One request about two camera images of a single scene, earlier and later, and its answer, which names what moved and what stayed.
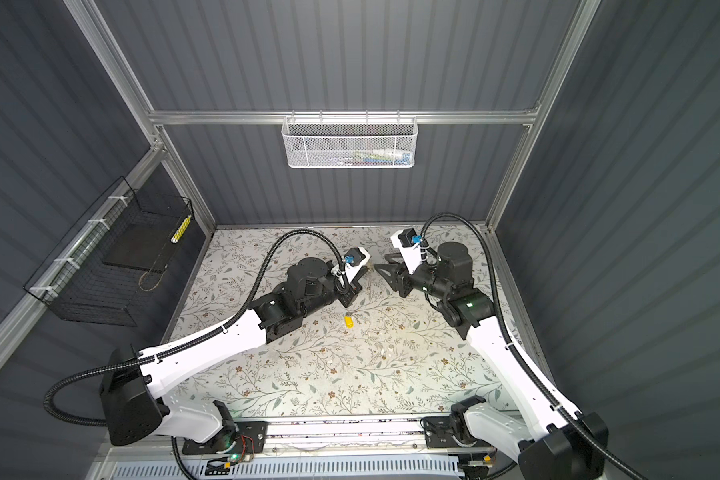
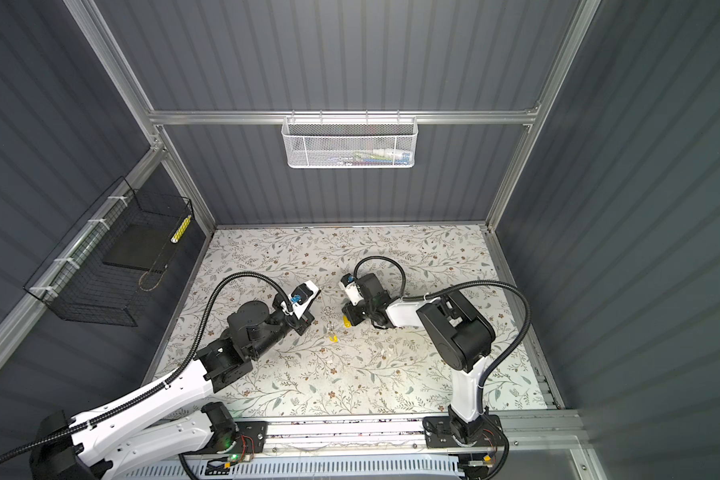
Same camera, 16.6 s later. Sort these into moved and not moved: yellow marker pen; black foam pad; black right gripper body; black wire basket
Moved: black right gripper body
Not moved: black foam pad; yellow marker pen; black wire basket
